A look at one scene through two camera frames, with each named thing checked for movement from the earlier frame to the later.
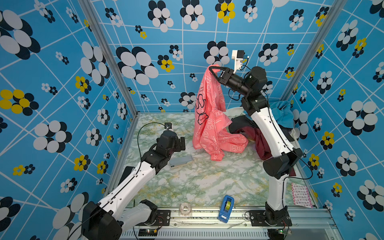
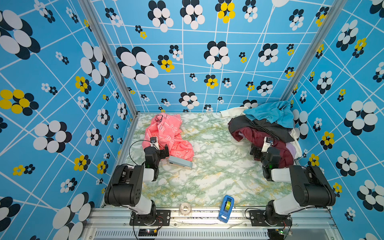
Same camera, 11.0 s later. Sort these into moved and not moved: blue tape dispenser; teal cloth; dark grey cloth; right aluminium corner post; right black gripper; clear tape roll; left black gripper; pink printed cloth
Moved: left black gripper; pink printed cloth; right black gripper
Not moved: teal cloth; clear tape roll; blue tape dispenser; right aluminium corner post; dark grey cloth
